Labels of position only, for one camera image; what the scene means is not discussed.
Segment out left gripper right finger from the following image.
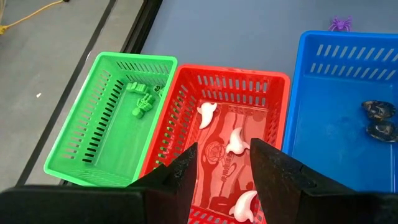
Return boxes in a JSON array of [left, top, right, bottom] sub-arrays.
[[250, 138, 354, 224]]

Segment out green plastic skeleton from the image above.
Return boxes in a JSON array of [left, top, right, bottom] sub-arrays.
[[126, 82, 149, 95], [152, 84, 165, 98], [131, 93, 156, 120]]

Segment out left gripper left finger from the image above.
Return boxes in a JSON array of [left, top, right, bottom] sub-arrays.
[[129, 142, 199, 224]]

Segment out blue plastic basket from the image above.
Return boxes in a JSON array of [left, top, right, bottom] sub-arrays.
[[282, 30, 398, 194]]

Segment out green plastic basket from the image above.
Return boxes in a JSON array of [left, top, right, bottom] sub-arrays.
[[43, 51, 178, 187]]

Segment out thin yellow floor cable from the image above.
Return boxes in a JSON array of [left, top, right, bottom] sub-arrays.
[[0, 0, 65, 35]]

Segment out white plastic ghost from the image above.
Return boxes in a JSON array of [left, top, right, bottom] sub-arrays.
[[224, 126, 251, 156], [197, 101, 218, 130], [228, 190, 259, 223]]

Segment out red plastic basket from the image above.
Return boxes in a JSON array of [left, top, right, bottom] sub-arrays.
[[139, 63, 292, 224]]

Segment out purple plastic spider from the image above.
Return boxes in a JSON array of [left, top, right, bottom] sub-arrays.
[[328, 16, 354, 32]]

